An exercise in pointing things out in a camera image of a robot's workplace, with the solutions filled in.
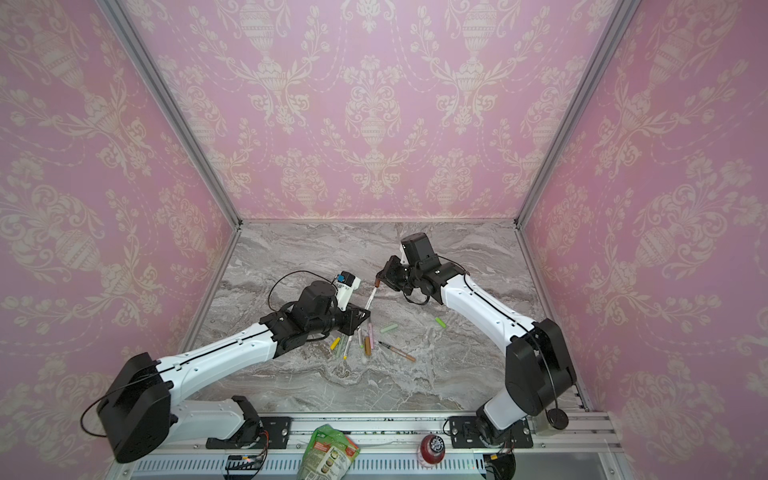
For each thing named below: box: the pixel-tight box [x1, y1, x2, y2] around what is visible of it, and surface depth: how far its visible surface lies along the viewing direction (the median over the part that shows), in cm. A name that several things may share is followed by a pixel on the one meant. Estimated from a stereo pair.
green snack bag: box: [296, 424, 361, 480], surface depth 71 cm
